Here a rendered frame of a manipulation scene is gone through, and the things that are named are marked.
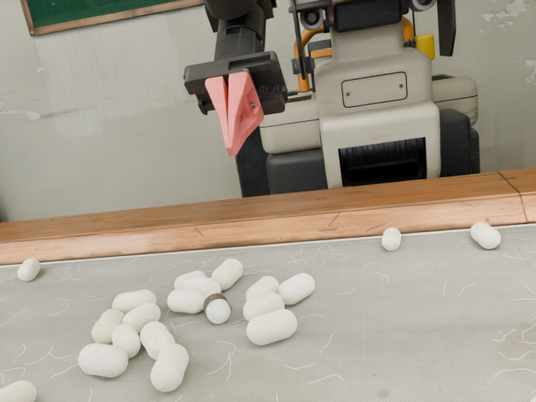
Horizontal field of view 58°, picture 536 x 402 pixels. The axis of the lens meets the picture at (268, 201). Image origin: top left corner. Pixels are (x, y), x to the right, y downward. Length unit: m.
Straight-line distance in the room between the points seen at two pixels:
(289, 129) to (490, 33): 1.44
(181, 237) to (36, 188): 2.35
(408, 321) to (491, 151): 2.21
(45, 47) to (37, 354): 2.34
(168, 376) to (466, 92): 1.06
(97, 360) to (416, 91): 0.77
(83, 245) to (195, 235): 0.15
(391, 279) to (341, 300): 0.05
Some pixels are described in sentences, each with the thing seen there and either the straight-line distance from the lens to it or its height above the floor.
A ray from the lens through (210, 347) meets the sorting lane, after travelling 0.38.
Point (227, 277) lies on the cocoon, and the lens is 0.44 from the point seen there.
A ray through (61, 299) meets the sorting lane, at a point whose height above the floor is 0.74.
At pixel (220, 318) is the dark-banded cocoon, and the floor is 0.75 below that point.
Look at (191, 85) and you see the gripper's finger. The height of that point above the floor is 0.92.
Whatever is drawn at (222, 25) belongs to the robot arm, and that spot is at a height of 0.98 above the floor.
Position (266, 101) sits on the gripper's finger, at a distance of 0.53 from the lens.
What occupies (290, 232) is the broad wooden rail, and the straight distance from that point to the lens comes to 0.53.
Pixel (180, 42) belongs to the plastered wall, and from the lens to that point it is 2.45.
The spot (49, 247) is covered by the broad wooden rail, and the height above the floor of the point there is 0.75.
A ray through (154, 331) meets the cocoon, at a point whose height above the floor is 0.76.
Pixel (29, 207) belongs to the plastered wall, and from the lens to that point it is 2.95.
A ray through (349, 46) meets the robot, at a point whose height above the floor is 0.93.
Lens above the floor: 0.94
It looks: 17 degrees down
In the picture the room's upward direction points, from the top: 10 degrees counter-clockwise
